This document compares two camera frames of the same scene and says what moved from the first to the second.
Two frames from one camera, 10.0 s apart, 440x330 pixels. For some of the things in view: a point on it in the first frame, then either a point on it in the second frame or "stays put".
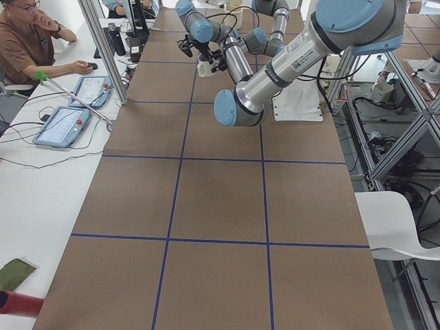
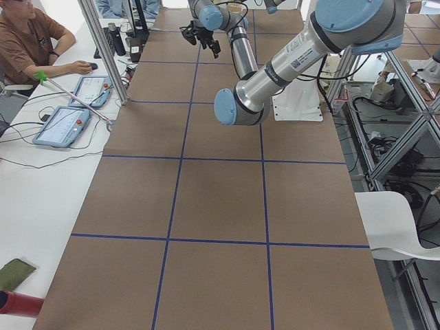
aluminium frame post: x=94 y=20 stays put
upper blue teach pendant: x=94 y=91 stays put
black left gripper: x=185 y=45 to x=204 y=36
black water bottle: x=117 y=43 stays put
